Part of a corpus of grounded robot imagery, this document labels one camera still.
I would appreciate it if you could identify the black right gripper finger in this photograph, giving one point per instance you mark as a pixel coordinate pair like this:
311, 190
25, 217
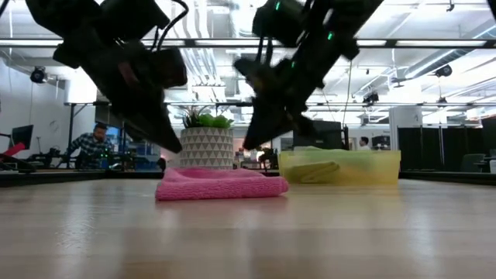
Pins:
265, 124
304, 125

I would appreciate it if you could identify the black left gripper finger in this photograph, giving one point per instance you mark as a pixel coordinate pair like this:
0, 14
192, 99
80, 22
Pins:
155, 128
133, 136

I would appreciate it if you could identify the pink microfiber towel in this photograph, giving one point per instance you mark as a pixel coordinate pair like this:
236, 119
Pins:
221, 186

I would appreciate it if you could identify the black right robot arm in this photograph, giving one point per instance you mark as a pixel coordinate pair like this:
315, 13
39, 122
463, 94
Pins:
329, 23

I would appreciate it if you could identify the blue lit screen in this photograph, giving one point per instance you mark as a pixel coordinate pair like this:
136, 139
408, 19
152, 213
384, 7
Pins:
115, 135

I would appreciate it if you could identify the large black monitor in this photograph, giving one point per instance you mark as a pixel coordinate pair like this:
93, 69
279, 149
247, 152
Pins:
329, 135

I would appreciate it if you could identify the person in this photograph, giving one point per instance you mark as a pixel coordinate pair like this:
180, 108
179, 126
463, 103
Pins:
267, 157
364, 143
91, 145

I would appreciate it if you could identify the succulent in white patterned pot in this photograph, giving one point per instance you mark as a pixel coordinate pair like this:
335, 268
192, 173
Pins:
207, 149

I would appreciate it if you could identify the small black monitor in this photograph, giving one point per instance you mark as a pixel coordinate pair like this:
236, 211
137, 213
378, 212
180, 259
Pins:
381, 142

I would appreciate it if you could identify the yellow plastic bin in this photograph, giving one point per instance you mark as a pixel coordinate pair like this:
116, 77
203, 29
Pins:
387, 170

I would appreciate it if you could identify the black angled monitor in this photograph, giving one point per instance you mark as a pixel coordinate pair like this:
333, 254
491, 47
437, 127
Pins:
22, 136

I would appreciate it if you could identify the red slanted bar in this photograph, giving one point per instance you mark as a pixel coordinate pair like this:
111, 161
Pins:
15, 149

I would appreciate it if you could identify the black partition panels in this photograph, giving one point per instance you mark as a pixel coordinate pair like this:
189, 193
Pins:
426, 149

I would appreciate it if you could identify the grey office chair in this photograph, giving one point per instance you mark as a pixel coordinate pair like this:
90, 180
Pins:
472, 162

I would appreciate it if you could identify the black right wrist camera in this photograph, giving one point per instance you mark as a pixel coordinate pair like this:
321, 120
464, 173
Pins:
248, 69

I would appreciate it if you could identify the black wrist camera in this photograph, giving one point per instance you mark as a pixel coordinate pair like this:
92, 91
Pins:
248, 69
172, 67

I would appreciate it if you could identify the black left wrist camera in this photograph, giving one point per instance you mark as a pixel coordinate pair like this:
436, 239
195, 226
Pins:
172, 67

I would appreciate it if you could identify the black metal rig frame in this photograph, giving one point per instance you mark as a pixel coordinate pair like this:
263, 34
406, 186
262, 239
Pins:
71, 131

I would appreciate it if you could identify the black ceiling-mounted camera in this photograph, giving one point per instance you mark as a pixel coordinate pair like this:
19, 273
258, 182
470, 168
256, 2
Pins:
38, 74
370, 98
443, 71

